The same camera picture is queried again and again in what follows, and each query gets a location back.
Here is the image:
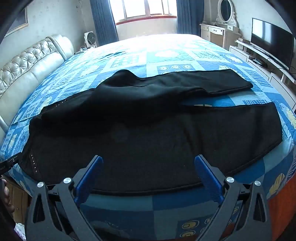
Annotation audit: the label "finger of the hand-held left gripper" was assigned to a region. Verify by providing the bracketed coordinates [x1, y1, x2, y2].
[0, 155, 20, 173]

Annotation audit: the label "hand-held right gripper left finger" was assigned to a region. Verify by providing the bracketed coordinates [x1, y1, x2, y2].
[24, 155, 104, 241]

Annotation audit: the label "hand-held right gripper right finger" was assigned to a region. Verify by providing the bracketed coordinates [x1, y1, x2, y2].
[194, 155, 273, 241]

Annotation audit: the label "black pants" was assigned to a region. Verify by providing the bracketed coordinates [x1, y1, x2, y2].
[17, 69, 283, 194]

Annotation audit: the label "person's left hand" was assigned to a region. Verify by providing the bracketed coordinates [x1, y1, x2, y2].
[0, 179, 15, 214]

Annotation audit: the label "white lace cloth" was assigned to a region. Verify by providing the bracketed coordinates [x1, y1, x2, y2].
[14, 222, 28, 241]

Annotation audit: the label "cream tufted leather headboard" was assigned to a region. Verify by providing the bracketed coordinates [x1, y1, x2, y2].
[0, 34, 74, 137]

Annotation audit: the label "blue patterned bedspread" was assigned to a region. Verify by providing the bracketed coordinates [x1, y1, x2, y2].
[0, 34, 296, 241]

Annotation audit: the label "white television stand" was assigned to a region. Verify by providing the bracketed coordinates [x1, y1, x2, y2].
[229, 38, 296, 91]

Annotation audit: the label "cream dressing table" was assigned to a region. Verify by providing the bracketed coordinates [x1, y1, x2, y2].
[200, 22, 242, 50]

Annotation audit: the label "black flat television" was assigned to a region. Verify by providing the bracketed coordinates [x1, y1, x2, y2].
[251, 18, 295, 70]

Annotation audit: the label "white oval vanity mirror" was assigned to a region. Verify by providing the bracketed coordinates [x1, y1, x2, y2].
[216, 0, 238, 26]

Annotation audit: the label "bay window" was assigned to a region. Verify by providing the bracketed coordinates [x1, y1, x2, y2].
[115, 0, 178, 23]

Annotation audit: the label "framed wall picture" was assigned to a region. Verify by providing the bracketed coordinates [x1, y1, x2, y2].
[5, 7, 29, 37]

